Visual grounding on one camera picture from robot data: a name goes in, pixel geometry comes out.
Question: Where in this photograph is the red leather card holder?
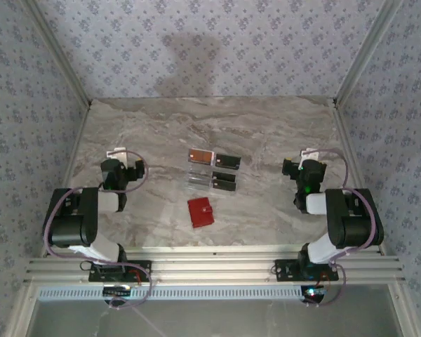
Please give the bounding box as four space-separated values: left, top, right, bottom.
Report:
187 197 215 230

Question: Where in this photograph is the shiny copper credit card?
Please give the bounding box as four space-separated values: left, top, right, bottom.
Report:
188 148 215 165

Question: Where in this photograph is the small circuit board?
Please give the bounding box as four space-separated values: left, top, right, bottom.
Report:
103 286 133 298
300 286 329 303

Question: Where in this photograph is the grey metal sheet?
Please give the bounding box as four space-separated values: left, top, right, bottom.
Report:
29 298 406 337

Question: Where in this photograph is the purple cable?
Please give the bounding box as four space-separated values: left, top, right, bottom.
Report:
41 149 154 312
303 147 387 309

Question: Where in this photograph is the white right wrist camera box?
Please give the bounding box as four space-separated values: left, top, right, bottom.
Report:
300 149 321 164

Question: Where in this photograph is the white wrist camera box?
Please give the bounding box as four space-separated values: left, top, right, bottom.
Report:
300 149 321 164
105 147 129 165

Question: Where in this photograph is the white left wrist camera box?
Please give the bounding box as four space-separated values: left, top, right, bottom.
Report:
105 147 129 165

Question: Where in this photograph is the aluminium side rail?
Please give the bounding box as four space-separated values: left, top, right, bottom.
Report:
38 103 92 260
332 100 389 256

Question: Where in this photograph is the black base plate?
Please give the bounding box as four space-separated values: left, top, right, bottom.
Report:
274 258 340 282
88 260 152 282

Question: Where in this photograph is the aluminium corner post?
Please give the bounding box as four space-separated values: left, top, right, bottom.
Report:
20 0 94 108
331 0 406 108

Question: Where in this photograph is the aluminium front rail frame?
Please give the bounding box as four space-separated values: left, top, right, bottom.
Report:
22 245 406 284

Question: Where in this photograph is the grey slotted cable duct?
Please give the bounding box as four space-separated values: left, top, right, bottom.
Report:
37 284 326 303

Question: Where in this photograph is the aluminium frame leg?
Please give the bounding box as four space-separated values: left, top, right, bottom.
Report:
5 282 39 337
387 282 420 337

